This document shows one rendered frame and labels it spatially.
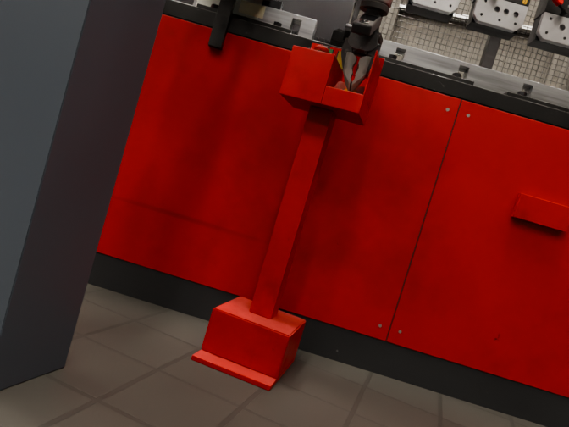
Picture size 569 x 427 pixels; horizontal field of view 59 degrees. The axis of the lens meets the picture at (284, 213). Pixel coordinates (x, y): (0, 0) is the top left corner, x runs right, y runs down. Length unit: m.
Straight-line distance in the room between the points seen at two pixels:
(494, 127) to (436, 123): 0.16
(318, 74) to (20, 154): 0.68
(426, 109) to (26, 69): 1.04
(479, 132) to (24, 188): 1.17
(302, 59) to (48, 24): 0.59
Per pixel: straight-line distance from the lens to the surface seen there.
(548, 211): 1.59
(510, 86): 1.73
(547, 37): 1.78
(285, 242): 1.26
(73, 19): 0.88
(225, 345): 1.26
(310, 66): 1.25
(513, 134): 1.58
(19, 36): 0.94
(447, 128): 1.53
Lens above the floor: 0.45
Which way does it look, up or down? 3 degrees down
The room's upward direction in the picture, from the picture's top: 17 degrees clockwise
